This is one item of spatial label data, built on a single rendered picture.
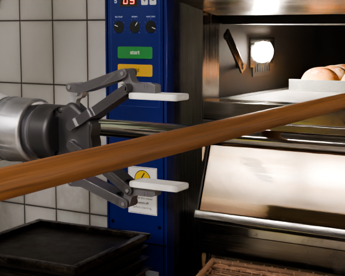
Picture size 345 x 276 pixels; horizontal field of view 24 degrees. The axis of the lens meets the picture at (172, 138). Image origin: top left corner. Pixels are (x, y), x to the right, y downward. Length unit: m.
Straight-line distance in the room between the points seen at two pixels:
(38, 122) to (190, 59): 0.69
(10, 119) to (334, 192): 0.74
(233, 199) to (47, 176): 0.93
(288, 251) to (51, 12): 0.77
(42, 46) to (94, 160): 1.11
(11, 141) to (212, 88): 0.73
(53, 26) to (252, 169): 0.59
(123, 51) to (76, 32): 0.16
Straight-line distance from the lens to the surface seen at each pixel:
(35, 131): 1.06
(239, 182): 1.67
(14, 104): 1.09
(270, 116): 1.20
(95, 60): 1.83
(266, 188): 1.64
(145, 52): 1.72
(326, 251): 1.62
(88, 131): 1.03
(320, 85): 1.96
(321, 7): 1.55
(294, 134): 1.20
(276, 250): 1.66
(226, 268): 1.68
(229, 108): 1.66
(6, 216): 2.06
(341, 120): 1.57
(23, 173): 0.75
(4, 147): 1.09
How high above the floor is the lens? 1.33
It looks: 8 degrees down
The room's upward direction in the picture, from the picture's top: straight up
